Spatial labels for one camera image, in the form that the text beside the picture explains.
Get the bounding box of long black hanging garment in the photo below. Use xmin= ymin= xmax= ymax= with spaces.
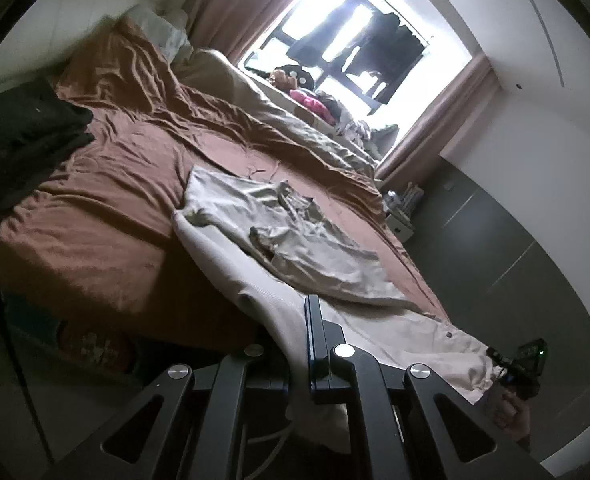
xmin=287 ymin=0 xmax=370 ymax=63

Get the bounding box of white padded headboard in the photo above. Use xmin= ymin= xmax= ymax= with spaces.
xmin=0 ymin=0 xmax=186 ymax=106

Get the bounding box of dark clothes pile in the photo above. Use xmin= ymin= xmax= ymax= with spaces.
xmin=0 ymin=91 xmax=96 ymax=228

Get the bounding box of brown plush toy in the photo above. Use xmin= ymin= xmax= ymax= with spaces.
xmin=270 ymin=71 xmax=298 ymax=93

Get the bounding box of white nightstand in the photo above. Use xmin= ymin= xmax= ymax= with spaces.
xmin=382 ymin=194 xmax=416 ymax=243

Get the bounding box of beige blanket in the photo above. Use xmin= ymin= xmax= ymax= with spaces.
xmin=175 ymin=49 xmax=380 ymax=178

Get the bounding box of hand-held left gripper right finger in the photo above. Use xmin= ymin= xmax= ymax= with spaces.
xmin=305 ymin=295 xmax=550 ymax=480

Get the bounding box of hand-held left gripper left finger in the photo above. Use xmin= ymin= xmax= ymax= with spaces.
xmin=45 ymin=344 xmax=292 ymax=480

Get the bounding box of pink cushion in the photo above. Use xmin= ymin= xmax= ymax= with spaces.
xmin=290 ymin=87 xmax=330 ymax=114

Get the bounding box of brown duvet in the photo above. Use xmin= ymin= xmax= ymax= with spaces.
xmin=0 ymin=15 xmax=450 ymax=356

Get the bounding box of black plush toy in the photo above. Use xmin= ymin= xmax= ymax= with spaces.
xmin=275 ymin=64 xmax=316 ymax=88

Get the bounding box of person's right hand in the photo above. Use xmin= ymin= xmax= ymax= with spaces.
xmin=492 ymin=389 xmax=532 ymax=432

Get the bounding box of light patterned pillow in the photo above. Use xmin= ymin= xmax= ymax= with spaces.
xmin=125 ymin=2 xmax=193 ymax=63

